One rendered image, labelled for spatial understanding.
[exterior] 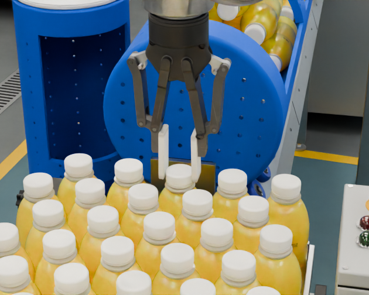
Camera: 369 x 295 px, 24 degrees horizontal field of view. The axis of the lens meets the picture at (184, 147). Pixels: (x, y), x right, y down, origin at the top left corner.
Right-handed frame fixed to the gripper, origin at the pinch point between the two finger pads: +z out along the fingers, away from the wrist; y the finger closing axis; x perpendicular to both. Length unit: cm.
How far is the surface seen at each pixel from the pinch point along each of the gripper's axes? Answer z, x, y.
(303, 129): 102, -213, -5
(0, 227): 2.5, 18.1, 18.5
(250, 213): 2.9, 8.2, -10.9
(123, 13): 14, -92, 33
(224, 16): -2, -51, 2
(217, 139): 6.5, -17.4, -2.2
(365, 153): 82, -159, -29
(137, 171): 2.8, 1.0, 5.6
